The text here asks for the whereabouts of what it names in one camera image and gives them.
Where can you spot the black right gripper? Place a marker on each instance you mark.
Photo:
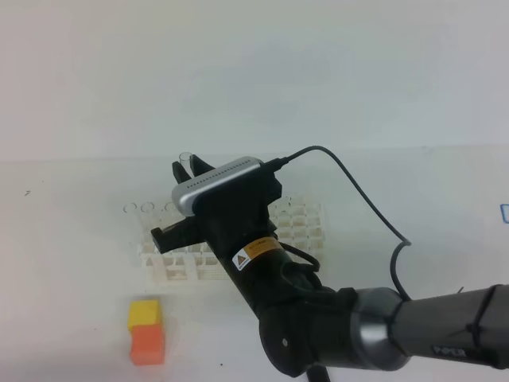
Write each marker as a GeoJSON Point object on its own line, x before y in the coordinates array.
{"type": "Point", "coordinates": [232, 219]}

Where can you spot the clear test tube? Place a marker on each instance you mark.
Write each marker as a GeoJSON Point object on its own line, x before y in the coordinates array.
{"type": "Point", "coordinates": [148, 219]}
{"type": "Point", "coordinates": [185, 161]}
{"type": "Point", "coordinates": [133, 220]}
{"type": "Point", "coordinates": [170, 209]}

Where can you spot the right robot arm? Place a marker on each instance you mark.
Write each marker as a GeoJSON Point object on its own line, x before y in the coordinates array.
{"type": "Point", "coordinates": [305, 327]}

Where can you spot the white test tube rack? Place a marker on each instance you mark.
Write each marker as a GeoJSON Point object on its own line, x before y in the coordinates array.
{"type": "Point", "coordinates": [299, 222]}

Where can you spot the yellow cube block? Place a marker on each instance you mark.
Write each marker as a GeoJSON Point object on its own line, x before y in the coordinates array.
{"type": "Point", "coordinates": [144, 312]}

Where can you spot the orange cube block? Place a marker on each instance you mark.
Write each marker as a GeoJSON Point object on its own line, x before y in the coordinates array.
{"type": "Point", "coordinates": [148, 345]}

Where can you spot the black round-headed stand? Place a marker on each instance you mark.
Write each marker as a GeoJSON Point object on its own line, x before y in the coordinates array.
{"type": "Point", "coordinates": [317, 373]}

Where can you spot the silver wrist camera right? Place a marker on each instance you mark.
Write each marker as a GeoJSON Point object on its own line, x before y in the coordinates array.
{"type": "Point", "coordinates": [189, 189]}

